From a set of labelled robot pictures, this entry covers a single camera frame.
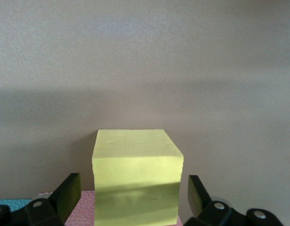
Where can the paper table cover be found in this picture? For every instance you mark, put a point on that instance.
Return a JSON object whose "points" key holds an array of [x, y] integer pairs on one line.
{"points": [[144, 70]]}

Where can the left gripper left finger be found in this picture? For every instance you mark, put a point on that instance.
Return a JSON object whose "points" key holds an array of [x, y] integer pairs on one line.
{"points": [[48, 212]]}

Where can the pink foam cube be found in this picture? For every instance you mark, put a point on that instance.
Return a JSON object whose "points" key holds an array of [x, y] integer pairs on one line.
{"points": [[85, 212], [179, 222]]}

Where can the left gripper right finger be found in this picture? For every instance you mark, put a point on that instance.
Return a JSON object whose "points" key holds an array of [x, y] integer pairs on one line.
{"points": [[215, 214]]}

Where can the light blue foam cube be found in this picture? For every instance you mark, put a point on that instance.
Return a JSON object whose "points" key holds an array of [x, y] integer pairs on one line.
{"points": [[12, 203]]}

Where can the yellow foam cube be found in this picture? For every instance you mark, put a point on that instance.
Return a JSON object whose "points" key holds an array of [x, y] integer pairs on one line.
{"points": [[135, 169]]}

